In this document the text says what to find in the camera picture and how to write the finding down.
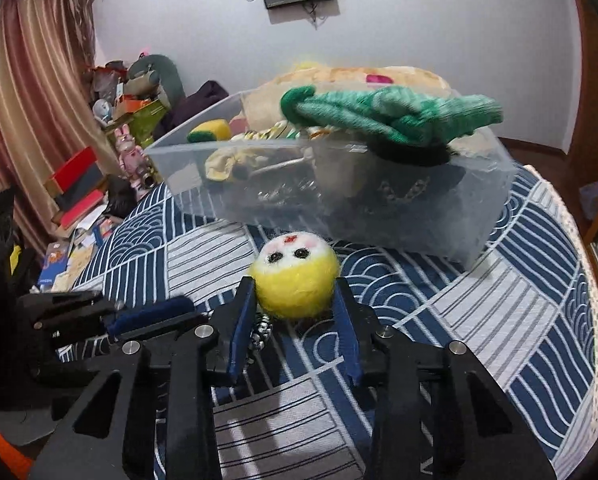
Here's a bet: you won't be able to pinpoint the red box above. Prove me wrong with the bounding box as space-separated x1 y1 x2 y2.
44 146 97 197

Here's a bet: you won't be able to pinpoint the green striped knit cloth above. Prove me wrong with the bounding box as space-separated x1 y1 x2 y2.
279 86 504 148

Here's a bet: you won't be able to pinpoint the yellow green sponge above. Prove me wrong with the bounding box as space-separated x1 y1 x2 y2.
186 119 233 143

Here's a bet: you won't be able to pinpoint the pink plush rabbit toy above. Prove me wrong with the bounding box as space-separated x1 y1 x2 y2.
114 124 156 190

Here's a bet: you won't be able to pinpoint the blue white patterned bedspread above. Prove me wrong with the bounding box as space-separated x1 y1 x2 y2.
75 166 598 479

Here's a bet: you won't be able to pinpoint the yellow floral fabric piece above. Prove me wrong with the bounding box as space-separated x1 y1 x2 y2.
204 148 270 182

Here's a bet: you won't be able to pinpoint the yellow fuzzy ball toy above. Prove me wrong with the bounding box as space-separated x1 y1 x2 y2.
248 232 340 321

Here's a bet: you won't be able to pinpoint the beige fleece blanket coloured squares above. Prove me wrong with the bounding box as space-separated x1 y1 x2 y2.
240 65 452 130

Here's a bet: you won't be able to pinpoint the clear plastic storage box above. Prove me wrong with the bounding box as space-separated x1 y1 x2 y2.
146 86 517 266

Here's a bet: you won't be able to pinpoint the dark purple clothing pile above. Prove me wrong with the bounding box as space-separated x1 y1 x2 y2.
160 80 228 134

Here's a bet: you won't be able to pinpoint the green grey plush cushion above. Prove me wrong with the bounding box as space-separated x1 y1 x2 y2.
124 54 185 108

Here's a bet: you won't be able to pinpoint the green cardboard box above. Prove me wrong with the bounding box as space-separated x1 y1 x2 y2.
102 101 168 148

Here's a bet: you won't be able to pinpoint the red beige striped curtain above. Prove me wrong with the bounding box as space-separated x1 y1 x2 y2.
0 0 120 252

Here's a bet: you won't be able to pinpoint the black and white fabric bag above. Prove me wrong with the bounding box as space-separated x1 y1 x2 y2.
314 140 467 246

